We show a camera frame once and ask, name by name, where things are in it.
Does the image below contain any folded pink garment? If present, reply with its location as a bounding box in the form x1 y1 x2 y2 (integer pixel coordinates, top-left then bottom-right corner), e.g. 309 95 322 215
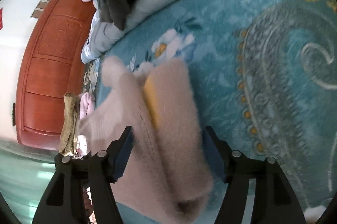
76 92 96 159

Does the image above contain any red-brown wooden headboard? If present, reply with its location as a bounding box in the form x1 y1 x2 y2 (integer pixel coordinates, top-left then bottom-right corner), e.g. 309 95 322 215
16 0 98 151

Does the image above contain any row of wall switch panels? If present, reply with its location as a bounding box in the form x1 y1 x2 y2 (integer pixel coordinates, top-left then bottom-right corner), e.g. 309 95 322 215
31 0 58 19

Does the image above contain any folded olive garment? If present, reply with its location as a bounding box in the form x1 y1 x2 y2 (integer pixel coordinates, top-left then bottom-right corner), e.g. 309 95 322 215
59 93 80 158

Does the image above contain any beige fuzzy sweater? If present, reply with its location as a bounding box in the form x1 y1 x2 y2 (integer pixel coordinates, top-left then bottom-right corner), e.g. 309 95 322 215
79 56 214 224

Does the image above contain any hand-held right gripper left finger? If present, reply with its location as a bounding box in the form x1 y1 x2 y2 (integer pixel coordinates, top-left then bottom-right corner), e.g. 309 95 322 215
32 126 132 224

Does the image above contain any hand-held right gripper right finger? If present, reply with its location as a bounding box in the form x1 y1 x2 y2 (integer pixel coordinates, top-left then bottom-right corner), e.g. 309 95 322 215
205 126 308 224

